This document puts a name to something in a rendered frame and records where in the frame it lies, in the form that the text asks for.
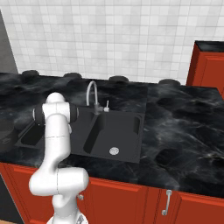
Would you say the black kitchen sink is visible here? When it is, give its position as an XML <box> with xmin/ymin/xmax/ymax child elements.
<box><xmin>13</xmin><ymin>104</ymin><xmax>146</xmax><ymax>165</ymax></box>

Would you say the silver sink drain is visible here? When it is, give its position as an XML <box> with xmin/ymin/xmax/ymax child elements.
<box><xmin>108</xmin><ymin>147</ymin><xmax>120</xmax><ymax>156</ymax></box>

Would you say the silver curved faucet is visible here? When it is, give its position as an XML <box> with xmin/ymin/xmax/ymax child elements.
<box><xmin>85</xmin><ymin>80</ymin><xmax>103</xmax><ymax>116</ymax></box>

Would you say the dark round stool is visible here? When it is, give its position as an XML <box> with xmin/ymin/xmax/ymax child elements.
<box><xmin>108</xmin><ymin>75</ymin><xmax>130</xmax><ymax>83</ymax></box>
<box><xmin>157</xmin><ymin>78</ymin><xmax>182</xmax><ymax>88</ymax></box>
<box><xmin>62</xmin><ymin>72</ymin><xmax>84</xmax><ymax>80</ymax></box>
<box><xmin>21</xmin><ymin>69</ymin><xmax>40</xmax><ymax>79</ymax></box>

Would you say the red cabinet door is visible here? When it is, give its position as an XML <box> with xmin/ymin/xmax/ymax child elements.
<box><xmin>177</xmin><ymin>192</ymin><xmax>224</xmax><ymax>224</ymax></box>
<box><xmin>0</xmin><ymin>162</ymin><xmax>88</xmax><ymax>224</ymax></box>
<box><xmin>86</xmin><ymin>177</ymin><xmax>151</xmax><ymax>224</ymax></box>

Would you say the tall red cabinet black top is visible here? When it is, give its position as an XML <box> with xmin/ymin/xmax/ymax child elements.
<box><xmin>185</xmin><ymin>40</ymin><xmax>224</xmax><ymax>99</ymax></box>

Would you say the silver faucet lever handle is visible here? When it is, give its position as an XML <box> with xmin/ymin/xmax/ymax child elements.
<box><xmin>102</xmin><ymin>100</ymin><xmax>111</xmax><ymax>114</ymax></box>

